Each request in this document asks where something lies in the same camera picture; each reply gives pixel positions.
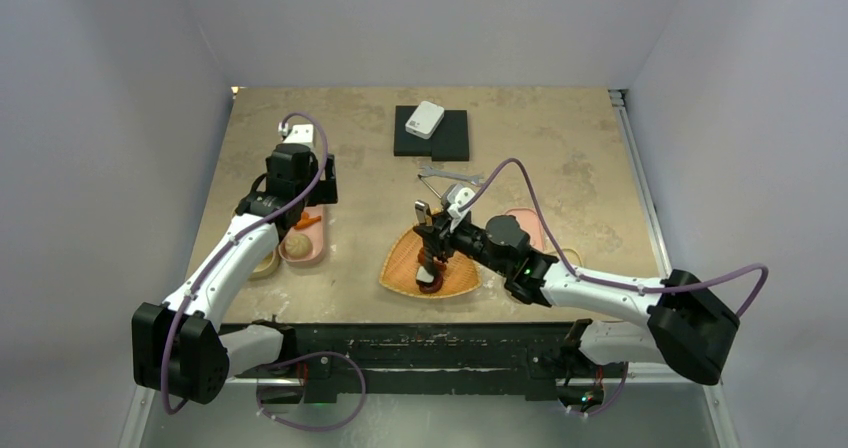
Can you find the black foam block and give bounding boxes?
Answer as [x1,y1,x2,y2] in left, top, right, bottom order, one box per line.
[393,105,471,162]

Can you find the white small box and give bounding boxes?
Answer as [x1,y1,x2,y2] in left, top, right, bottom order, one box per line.
[404,100,446,140]

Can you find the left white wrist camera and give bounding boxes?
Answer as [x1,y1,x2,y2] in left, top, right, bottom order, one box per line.
[278,122,316,149]

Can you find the woven bamboo basket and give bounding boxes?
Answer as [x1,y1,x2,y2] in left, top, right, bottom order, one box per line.
[378,228,482,299]

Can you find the aluminium rail right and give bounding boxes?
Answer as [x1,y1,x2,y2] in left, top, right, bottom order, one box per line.
[608,88,694,340]

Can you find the white black sushi piece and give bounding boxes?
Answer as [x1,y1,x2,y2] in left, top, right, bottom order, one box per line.
[415,266,436,286]

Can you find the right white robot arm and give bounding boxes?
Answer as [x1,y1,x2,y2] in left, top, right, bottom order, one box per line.
[413,213,740,385]

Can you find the silver wrench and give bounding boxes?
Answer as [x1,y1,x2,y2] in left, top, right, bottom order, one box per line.
[417,165,485,187]

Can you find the yellow black screwdriver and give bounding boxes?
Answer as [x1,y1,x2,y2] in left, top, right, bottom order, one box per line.
[417,173,443,200]

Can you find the beige steamed bun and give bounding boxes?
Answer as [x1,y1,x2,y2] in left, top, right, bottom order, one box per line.
[280,233,313,261]

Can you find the beige lunch box lid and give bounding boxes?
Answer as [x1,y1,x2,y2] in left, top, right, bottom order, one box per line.
[562,247,585,267]

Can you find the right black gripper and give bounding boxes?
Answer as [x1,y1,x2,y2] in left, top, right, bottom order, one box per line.
[415,210,511,276]

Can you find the black metal tongs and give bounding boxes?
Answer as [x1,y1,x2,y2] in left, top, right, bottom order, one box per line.
[413,200,446,262]

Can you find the black table front frame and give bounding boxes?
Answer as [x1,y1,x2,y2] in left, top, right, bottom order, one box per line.
[242,320,624,403]

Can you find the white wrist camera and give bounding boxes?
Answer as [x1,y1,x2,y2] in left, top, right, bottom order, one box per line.
[278,122,316,149]
[441,183,476,220]

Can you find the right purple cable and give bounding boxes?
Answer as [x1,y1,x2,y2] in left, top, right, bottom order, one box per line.
[457,158,771,420]

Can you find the dark red sausage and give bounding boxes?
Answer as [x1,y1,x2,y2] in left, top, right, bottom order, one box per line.
[417,247,446,274]

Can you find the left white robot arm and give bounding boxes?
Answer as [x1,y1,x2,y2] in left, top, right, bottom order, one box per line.
[131,143,338,404]

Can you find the pink lunch box lid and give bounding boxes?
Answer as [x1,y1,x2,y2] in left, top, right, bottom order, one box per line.
[504,208,546,252]

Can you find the dark red round food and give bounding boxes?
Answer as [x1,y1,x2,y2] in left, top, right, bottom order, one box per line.
[417,277,444,295]

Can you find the pink lunch box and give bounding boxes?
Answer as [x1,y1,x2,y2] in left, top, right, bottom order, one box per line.
[277,205,326,266]

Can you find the beige lunch box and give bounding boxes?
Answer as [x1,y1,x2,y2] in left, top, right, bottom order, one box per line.
[248,251,281,281]

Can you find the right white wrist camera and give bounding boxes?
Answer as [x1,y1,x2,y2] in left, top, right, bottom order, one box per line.
[441,183,476,220]

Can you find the orange fried chicken piece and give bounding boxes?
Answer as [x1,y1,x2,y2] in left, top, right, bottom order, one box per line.
[294,212,322,230]

